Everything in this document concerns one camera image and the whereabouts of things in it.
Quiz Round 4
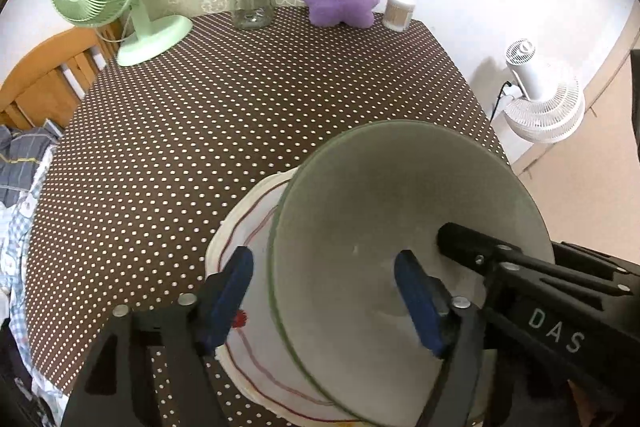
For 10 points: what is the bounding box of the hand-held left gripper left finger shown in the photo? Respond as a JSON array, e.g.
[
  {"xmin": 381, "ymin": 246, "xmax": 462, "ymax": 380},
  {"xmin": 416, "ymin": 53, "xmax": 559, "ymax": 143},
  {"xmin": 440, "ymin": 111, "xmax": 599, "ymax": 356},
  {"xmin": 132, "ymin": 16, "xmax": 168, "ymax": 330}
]
[{"xmin": 60, "ymin": 246, "xmax": 255, "ymax": 427}]

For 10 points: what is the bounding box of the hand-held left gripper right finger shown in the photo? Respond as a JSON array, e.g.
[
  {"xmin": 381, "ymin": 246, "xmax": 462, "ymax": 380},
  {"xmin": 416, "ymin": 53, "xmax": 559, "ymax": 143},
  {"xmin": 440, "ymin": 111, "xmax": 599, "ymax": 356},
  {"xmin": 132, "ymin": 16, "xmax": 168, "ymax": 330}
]
[{"xmin": 393, "ymin": 249, "xmax": 501, "ymax": 427}]

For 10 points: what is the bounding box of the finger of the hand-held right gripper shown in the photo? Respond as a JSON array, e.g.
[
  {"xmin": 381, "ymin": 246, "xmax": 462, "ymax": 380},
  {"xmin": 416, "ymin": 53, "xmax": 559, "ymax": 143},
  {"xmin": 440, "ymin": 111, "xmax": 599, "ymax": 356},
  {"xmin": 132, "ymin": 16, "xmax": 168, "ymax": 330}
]
[
  {"xmin": 550, "ymin": 241, "xmax": 640, "ymax": 279},
  {"xmin": 437, "ymin": 223, "xmax": 640, "ymax": 295}
]

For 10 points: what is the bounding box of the white plate with red pattern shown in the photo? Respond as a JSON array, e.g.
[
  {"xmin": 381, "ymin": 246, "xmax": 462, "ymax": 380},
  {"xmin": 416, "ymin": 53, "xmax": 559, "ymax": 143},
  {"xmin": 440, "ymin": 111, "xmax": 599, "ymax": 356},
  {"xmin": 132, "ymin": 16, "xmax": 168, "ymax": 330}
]
[{"xmin": 206, "ymin": 172, "xmax": 486, "ymax": 427}]

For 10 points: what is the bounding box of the grey-green ceramic bowl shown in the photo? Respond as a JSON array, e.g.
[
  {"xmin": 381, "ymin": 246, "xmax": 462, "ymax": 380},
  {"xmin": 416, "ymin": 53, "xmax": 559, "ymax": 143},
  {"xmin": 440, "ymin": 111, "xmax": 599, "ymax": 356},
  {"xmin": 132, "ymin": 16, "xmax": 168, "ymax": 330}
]
[{"xmin": 268, "ymin": 120, "xmax": 555, "ymax": 426}]

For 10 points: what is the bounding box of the white fan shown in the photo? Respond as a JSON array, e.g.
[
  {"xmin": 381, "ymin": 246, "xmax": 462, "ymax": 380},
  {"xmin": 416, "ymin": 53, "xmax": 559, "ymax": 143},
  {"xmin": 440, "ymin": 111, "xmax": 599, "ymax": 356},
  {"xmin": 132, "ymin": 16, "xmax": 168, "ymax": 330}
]
[{"xmin": 502, "ymin": 38, "xmax": 586, "ymax": 144}]

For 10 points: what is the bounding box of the brown polka dot tablecloth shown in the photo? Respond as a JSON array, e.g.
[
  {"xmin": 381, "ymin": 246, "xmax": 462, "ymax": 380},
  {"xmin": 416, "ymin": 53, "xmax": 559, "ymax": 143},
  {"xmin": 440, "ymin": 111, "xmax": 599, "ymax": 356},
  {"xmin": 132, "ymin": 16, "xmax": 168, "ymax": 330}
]
[{"xmin": 22, "ymin": 6, "xmax": 511, "ymax": 427}]

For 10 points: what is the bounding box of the blue checked cloth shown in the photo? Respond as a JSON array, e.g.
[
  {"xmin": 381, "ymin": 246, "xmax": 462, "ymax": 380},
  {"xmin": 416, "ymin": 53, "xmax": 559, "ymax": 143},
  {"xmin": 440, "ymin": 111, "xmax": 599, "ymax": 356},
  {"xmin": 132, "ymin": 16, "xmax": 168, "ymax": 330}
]
[{"xmin": 0, "ymin": 147, "xmax": 56, "ymax": 408}]

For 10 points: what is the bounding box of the cotton swab container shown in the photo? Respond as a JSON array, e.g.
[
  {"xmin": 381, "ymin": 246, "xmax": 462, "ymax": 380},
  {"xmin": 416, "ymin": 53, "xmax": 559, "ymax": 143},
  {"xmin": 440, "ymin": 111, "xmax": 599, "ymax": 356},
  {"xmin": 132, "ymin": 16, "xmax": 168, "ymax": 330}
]
[{"xmin": 383, "ymin": 0, "xmax": 416, "ymax": 31}]

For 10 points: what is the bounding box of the grey plaid cloth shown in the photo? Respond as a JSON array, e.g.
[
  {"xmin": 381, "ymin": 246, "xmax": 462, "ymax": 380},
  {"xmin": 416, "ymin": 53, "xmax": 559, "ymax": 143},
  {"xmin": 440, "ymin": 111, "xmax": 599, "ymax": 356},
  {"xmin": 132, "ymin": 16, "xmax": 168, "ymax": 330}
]
[{"xmin": 0, "ymin": 124, "xmax": 56, "ymax": 205}]

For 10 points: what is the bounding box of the wooden chair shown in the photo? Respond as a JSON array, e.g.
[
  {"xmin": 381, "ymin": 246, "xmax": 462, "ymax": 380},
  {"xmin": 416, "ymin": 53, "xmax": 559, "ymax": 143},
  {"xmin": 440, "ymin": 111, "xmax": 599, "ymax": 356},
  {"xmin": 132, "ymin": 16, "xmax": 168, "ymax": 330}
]
[{"xmin": 0, "ymin": 26, "xmax": 126, "ymax": 130}]

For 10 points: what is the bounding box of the black fan cable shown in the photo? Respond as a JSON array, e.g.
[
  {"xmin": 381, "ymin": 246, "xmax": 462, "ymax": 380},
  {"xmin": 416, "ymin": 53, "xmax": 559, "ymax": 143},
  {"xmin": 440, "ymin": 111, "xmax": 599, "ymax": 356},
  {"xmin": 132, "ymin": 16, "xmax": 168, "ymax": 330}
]
[{"xmin": 490, "ymin": 81, "xmax": 516, "ymax": 122}]

